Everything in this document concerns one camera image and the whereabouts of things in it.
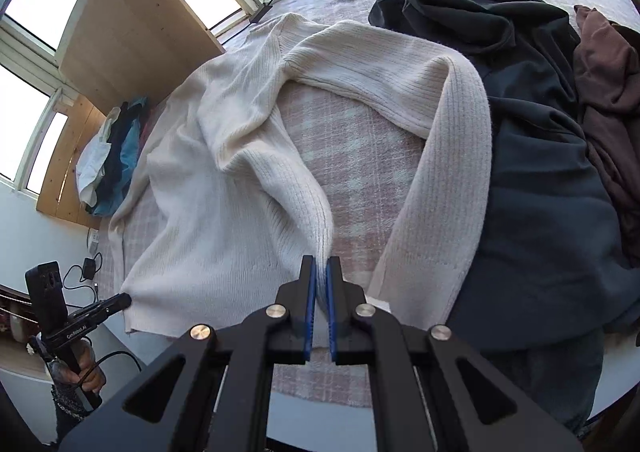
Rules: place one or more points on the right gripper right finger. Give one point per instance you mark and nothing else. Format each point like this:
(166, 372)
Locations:
(430, 390)

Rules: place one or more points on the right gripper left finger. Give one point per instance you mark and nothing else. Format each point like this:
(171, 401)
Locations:
(210, 390)

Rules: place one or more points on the cream ribbed knit cardigan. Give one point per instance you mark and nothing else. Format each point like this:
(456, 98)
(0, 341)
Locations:
(316, 140)

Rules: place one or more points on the person's left hand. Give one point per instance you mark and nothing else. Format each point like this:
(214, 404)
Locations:
(93, 376)

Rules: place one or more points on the white garment in pile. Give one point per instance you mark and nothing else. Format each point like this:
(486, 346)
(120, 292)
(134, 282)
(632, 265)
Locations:
(90, 165)

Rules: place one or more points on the dark grey jacket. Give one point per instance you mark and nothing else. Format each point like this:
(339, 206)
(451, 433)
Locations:
(549, 277)

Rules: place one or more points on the blue garment in pile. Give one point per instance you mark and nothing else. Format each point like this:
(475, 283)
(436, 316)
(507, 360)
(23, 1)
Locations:
(122, 166)

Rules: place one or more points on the dark navy garment in pile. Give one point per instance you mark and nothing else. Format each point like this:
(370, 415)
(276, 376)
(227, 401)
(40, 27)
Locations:
(117, 151)

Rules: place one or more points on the wooden headboard panel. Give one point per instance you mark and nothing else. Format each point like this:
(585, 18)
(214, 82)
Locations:
(112, 51)

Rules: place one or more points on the brown garment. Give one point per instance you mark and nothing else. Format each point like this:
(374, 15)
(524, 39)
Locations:
(606, 73)

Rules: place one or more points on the wall charger with cable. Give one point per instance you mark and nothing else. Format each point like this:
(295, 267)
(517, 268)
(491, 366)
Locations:
(87, 273)

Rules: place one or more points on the white wall socket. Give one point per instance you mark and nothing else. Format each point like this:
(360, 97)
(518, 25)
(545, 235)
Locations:
(93, 240)

